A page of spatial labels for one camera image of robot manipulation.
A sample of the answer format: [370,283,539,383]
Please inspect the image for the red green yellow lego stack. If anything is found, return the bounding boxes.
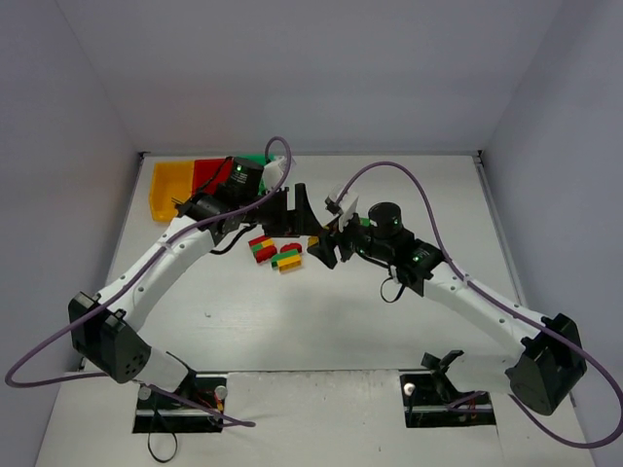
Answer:
[248,235,277,264]

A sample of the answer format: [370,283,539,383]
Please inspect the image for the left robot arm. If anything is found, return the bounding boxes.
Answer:
[68,157,320,392]

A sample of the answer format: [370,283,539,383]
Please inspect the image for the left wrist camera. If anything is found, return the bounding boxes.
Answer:
[262,157,287,192]

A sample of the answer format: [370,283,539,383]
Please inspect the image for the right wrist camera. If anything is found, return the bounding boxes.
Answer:
[325,184,359,233]

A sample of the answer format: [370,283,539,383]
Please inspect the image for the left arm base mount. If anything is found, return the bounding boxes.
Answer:
[132,376,227,434]

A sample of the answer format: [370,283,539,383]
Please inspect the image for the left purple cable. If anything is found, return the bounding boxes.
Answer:
[4,136,296,429]

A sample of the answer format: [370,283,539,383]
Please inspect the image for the purple cable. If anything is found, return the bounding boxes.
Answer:
[340,161,622,449]
[4,136,296,429]

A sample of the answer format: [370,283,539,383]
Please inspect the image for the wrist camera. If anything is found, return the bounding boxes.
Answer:
[262,157,287,192]
[325,184,359,233]

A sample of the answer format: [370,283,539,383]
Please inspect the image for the red plastic bin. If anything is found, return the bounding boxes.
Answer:
[193,157,232,194]

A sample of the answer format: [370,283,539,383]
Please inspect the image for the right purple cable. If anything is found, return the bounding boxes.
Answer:
[340,161,622,449]

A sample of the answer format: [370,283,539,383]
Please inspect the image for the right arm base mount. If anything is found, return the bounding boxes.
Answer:
[399,372,496,429]

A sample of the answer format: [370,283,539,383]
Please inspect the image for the green plastic bin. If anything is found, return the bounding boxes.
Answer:
[230,154,284,195]

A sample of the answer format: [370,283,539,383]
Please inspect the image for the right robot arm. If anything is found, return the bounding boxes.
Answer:
[308,202,587,415]

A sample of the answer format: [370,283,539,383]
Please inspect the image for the yellow plastic bin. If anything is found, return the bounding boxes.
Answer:
[149,161,195,223]

